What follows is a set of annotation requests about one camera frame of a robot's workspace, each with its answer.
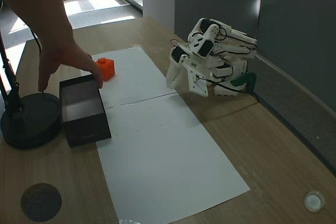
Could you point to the orange cube with stud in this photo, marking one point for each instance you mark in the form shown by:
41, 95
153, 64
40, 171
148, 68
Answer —
108, 69

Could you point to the dark brown open box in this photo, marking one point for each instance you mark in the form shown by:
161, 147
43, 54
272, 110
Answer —
86, 127

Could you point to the person's hand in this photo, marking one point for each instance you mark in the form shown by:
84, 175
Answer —
57, 48

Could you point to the white paper sheet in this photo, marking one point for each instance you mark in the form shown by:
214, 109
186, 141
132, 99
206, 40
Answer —
136, 77
168, 161

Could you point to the green table clamp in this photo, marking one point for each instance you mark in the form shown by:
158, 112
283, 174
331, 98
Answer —
245, 79

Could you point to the black desk lamp stand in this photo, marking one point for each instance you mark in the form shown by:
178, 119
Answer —
30, 121

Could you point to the dark round table grommet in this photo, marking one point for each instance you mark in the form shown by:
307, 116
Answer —
41, 202

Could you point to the small white round cap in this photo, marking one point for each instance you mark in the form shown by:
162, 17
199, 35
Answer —
314, 201

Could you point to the white gripper camera mount plate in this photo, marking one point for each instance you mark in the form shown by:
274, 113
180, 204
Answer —
198, 85

